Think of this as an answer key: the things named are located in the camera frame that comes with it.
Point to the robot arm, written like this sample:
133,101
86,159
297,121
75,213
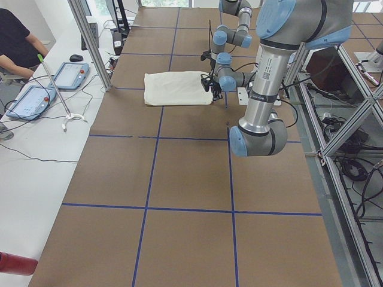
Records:
223,35
282,26

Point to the blue teach pendant far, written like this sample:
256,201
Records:
70,75

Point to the red bottle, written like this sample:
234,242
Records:
14,264

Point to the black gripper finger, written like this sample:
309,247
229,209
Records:
216,94

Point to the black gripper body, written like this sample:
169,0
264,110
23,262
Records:
215,89
212,63

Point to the blue teach pendant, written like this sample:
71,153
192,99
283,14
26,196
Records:
70,75
32,103

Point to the black computer mouse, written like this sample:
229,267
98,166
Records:
76,58

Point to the metal grabber stick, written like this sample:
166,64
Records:
69,115

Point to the cream long-sleeve cat shirt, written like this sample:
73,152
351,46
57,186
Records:
175,88

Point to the aluminium frame post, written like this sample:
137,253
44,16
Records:
82,23

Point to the seated person black shirt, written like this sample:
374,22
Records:
19,47

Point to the blue teach pendant near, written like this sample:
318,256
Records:
32,103

